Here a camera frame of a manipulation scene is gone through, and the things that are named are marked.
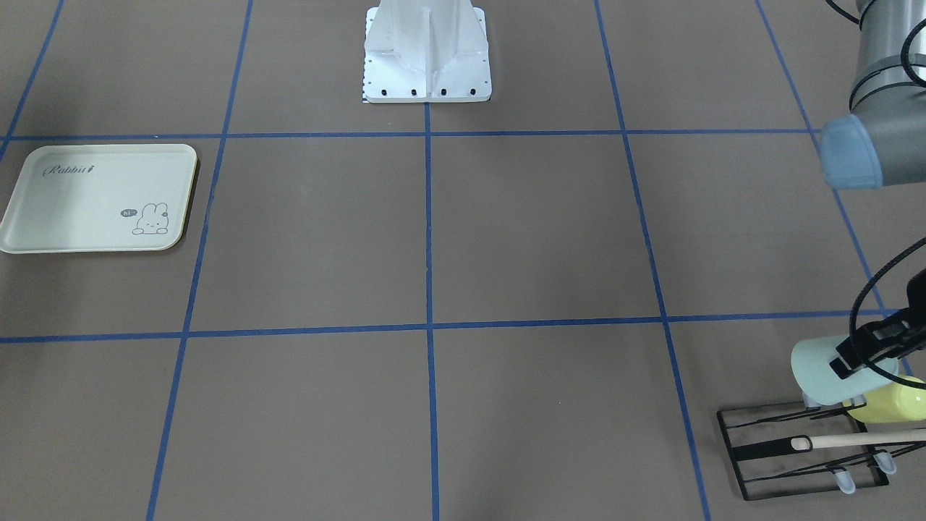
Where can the green plastic cup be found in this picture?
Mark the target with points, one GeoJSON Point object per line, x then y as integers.
{"type": "Point", "coordinates": [819, 383]}

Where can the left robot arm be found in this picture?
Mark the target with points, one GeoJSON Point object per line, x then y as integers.
{"type": "Point", "coordinates": [881, 143]}

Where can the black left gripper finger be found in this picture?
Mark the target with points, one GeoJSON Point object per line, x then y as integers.
{"type": "Point", "coordinates": [859, 352]}

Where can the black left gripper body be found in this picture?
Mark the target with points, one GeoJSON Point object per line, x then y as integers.
{"type": "Point", "coordinates": [870, 349]}

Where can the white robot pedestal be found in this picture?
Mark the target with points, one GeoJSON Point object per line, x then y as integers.
{"type": "Point", "coordinates": [426, 52]}

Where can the cream rabbit tray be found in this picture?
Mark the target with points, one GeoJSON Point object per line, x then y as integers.
{"type": "Point", "coordinates": [100, 198]}

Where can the yellow plastic cup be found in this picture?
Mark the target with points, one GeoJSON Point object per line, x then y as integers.
{"type": "Point", "coordinates": [894, 403]}

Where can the black wire cup rack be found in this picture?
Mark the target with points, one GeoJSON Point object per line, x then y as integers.
{"type": "Point", "coordinates": [790, 449]}

